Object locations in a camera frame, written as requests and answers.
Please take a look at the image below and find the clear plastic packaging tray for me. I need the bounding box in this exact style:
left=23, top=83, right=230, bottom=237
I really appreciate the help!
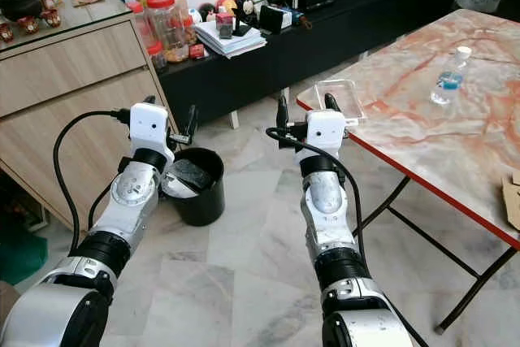
left=313, top=79, right=366, bottom=127

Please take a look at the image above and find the grey crumpled trash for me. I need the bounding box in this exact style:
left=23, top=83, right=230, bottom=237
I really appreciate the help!
left=162, top=158, right=214, bottom=200

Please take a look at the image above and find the black rubbish bin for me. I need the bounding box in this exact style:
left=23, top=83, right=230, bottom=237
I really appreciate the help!
left=162, top=146, right=227, bottom=228

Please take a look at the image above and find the black TV console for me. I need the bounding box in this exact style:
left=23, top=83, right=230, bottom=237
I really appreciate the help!
left=154, top=0, right=468, bottom=112

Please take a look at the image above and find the large red lid plastic jar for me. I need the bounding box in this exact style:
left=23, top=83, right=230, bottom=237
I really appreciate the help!
left=146, top=0, right=189, bottom=63

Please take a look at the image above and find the light wooden cabinet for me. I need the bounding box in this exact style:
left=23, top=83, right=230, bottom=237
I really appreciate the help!
left=0, top=0, right=171, bottom=230

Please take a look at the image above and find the white paper stack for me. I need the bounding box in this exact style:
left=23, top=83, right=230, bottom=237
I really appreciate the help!
left=193, top=20, right=267, bottom=59

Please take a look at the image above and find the white blue small box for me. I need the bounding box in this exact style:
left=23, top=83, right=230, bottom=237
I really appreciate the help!
left=280, top=6, right=303, bottom=27

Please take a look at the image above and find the small black box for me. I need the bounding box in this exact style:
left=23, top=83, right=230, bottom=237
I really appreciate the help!
left=260, top=4, right=285, bottom=33

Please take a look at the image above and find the small dark bottle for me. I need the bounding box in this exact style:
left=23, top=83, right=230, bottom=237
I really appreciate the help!
left=215, top=7, right=235, bottom=39

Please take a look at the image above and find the marble top folding table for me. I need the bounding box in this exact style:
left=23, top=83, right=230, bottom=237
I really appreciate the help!
left=295, top=7, right=520, bottom=336

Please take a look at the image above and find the clear water bottle blue label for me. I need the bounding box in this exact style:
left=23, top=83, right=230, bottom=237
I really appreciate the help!
left=429, top=45, right=474, bottom=106

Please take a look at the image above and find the small round head figurine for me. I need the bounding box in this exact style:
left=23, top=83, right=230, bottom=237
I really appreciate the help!
left=232, top=0, right=257, bottom=21

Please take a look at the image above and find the small red teacup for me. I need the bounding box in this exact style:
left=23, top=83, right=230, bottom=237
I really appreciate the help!
left=0, top=20, right=17, bottom=43
left=45, top=7, right=64, bottom=27

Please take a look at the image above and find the black teapot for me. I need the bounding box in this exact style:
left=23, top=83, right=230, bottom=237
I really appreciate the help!
left=0, top=0, right=50, bottom=23

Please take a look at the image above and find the green bag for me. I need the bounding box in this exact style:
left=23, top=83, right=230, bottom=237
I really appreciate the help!
left=0, top=221, right=50, bottom=287

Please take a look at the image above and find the flat brown cardboard box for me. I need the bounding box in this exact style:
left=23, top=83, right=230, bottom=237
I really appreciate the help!
left=500, top=172, right=520, bottom=230

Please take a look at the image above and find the brown cushion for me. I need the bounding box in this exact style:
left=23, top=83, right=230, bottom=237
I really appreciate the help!
left=0, top=280, right=21, bottom=323

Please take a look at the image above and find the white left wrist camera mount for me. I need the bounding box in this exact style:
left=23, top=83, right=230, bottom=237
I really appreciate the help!
left=130, top=103, right=173, bottom=153

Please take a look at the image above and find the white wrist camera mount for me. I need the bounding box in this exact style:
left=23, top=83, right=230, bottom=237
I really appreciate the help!
left=305, top=110, right=349, bottom=157
left=130, top=103, right=173, bottom=153

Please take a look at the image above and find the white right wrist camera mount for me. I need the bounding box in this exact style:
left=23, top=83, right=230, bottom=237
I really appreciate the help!
left=305, top=110, right=349, bottom=157

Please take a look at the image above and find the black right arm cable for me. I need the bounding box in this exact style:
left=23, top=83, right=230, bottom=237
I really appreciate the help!
left=265, top=128, right=368, bottom=265

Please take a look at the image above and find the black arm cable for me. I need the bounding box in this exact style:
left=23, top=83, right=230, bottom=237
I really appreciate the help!
left=52, top=110, right=132, bottom=257
left=265, top=128, right=368, bottom=265

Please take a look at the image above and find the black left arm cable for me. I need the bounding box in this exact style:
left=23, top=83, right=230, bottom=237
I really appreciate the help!
left=52, top=110, right=132, bottom=257

